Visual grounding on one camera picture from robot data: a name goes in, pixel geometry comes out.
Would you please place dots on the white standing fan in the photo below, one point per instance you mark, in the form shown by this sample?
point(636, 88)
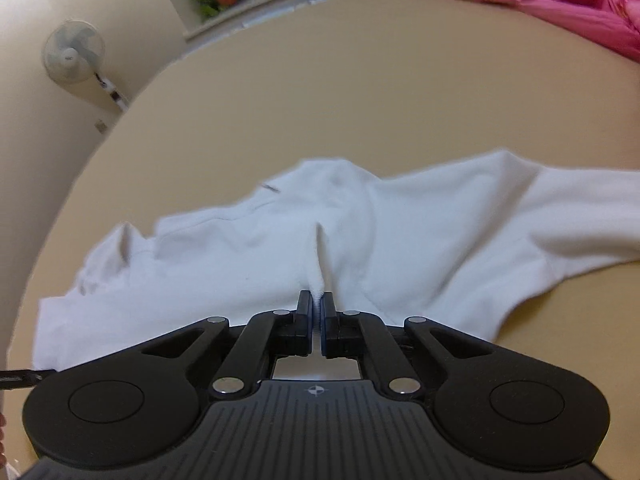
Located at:
point(74, 53)

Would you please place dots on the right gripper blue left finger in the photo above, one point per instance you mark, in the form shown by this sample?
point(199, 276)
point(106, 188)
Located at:
point(266, 338)

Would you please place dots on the person left hand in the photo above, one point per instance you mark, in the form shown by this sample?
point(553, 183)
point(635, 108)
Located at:
point(2, 453)

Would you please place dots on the white long sleeve shirt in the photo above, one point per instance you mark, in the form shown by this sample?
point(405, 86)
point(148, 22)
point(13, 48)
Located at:
point(462, 243)

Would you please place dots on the low wall socket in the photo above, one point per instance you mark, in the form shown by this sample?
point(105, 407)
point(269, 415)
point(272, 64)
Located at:
point(101, 126)

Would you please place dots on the beige bed mat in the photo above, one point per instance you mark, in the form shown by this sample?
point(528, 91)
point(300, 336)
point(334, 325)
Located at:
point(391, 85)

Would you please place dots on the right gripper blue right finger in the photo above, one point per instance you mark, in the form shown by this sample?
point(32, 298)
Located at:
point(364, 337)

